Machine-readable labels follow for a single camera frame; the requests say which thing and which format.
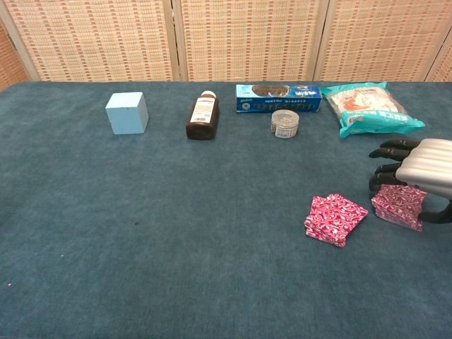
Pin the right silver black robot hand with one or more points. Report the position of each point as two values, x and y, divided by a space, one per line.
427 164

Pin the pink patterned packet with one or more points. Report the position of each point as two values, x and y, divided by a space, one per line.
335 219
397 208

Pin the teal snack bag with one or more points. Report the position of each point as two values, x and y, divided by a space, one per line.
367 109

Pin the woven bamboo screen panel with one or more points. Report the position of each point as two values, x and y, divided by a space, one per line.
443 69
95 39
247 39
381 39
10 63

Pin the small clear round jar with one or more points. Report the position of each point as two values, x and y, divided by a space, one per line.
285 124

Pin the blue cookie box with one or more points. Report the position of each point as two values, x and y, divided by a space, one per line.
279 100

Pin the brown medicine bottle white label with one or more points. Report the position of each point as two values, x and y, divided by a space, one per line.
203 116

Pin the blue felt table cover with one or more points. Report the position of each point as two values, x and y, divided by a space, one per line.
176 229

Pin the light blue cube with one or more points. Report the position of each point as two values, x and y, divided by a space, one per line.
125 113

